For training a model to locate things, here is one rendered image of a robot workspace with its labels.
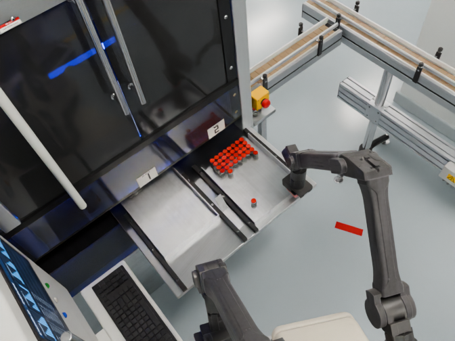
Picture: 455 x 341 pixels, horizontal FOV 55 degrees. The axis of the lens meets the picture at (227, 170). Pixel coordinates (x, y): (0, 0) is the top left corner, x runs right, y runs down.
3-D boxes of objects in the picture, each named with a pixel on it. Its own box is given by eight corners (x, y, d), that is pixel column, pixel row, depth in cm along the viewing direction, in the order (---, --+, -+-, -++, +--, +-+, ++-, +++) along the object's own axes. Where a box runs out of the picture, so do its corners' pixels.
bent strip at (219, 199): (215, 205, 174) (214, 197, 169) (221, 201, 175) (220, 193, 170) (238, 229, 168) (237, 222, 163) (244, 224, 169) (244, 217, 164)
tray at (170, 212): (118, 201, 179) (116, 197, 176) (169, 165, 187) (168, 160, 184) (166, 260, 163) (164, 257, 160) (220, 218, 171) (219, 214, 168)
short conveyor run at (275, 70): (240, 118, 202) (237, 95, 189) (219, 100, 210) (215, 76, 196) (342, 46, 222) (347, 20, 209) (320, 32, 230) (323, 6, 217)
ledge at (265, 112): (234, 109, 203) (234, 107, 202) (255, 95, 207) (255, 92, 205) (254, 126, 197) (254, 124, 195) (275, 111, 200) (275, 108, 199)
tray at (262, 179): (201, 171, 184) (200, 166, 181) (248, 137, 191) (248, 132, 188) (254, 226, 168) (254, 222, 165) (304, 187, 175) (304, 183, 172)
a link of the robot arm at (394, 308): (393, 343, 108) (412, 337, 109) (386, 303, 107) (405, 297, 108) (374, 329, 117) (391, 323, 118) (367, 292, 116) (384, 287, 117)
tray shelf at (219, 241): (110, 211, 179) (108, 208, 178) (240, 119, 200) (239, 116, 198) (178, 299, 157) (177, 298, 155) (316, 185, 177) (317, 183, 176)
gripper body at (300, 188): (293, 172, 169) (294, 161, 163) (313, 189, 164) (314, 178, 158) (281, 182, 167) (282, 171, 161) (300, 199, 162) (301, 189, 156)
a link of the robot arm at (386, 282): (357, 159, 102) (396, 150, 104) (332, 155, 115) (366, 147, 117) (382, 335, 109) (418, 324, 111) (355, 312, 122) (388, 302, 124)
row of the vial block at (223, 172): (219, 176, 181) (218, 170, 178) (252, 152, 187) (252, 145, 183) (223, 179, 180) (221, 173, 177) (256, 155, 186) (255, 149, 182)
